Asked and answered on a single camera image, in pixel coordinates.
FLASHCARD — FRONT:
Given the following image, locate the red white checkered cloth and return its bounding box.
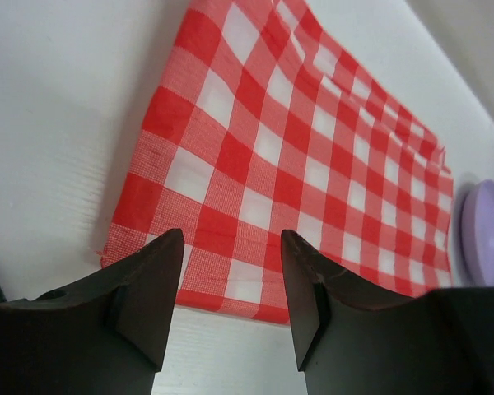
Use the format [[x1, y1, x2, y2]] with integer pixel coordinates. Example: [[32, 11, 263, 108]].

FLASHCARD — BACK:
[[100, 1, 453, 324]]

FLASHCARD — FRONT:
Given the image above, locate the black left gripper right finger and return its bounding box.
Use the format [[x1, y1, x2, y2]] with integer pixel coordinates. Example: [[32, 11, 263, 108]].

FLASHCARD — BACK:
[[281, 230, 494, 394]]

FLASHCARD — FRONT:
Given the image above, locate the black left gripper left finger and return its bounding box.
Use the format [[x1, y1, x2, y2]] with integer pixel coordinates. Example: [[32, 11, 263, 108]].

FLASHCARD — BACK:
[[0, 229, 184, 394]]

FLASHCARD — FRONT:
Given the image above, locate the lilac plastic plate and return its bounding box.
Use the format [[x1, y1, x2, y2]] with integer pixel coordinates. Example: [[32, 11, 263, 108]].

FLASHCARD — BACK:
[[460, 179, 494, 287]]

